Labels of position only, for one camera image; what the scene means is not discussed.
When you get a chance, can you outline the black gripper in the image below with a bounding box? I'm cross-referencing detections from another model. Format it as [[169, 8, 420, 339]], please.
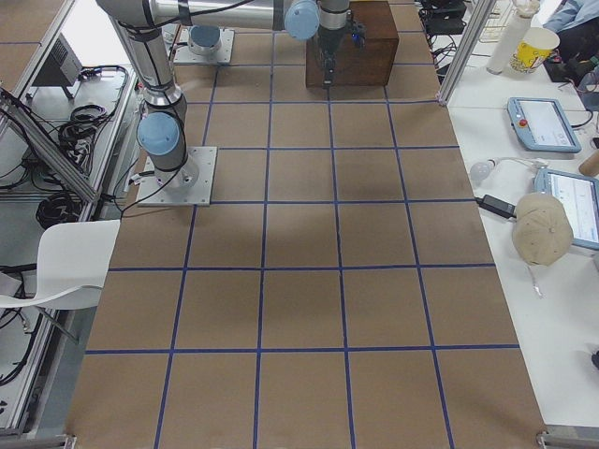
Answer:
[[317, 25, 350, 88]]

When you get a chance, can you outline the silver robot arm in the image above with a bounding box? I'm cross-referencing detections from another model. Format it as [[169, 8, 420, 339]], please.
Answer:
[[98, 1, 351, 191], [188, 25, 222, 56]]

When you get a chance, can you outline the white light bulb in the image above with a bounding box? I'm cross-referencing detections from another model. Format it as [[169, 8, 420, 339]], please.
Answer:
[[469, 159, 497, 183]]

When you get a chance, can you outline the white cardboard tube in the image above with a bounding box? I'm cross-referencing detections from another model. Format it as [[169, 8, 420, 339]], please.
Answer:
[[486, 11, 533, 75]]

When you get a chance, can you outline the yellow popcorn paper cup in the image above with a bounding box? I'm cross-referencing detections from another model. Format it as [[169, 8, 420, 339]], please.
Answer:
[[509, 27, 560, 73]]

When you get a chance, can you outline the upper blue teach pendant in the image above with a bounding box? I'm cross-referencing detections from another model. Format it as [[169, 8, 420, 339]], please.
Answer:
[[506, 97, 582, 153]]

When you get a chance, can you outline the blue teach pendant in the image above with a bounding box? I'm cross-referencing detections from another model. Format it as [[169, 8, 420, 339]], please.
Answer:
[[506, 97, 582, 153], [533, 168, 598, 251]]

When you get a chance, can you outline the black power adapter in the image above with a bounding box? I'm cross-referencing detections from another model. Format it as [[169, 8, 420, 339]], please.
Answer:
[[475, 195, 516, 219]]

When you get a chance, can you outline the grey electronics box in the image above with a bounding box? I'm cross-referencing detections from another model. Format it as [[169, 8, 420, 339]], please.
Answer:
[[32, 33, 83, 100]]

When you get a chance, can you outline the beige baseball cap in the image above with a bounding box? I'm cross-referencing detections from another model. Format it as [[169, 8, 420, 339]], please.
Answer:
[[512, 193, 574, 266]]

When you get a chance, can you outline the lower blue teach pendant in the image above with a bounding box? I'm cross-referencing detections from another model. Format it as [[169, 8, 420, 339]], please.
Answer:
[[533, 168, 598, 251]]

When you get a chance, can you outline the white plastic chair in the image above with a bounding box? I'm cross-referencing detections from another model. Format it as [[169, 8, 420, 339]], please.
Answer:
[[1, 220, 121, 311]]

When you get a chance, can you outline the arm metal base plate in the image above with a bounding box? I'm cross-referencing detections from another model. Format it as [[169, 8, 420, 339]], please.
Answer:
[[173, 28, 235, 65], [136, 146, 217, 207]]

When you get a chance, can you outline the aluminium frame post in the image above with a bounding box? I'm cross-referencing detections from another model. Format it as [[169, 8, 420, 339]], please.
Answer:
[[437, 0, 496, 106]]

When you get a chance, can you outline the black cable bundle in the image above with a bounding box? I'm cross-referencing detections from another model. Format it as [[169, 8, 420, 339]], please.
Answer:
[[56, 104, 111, 155]]

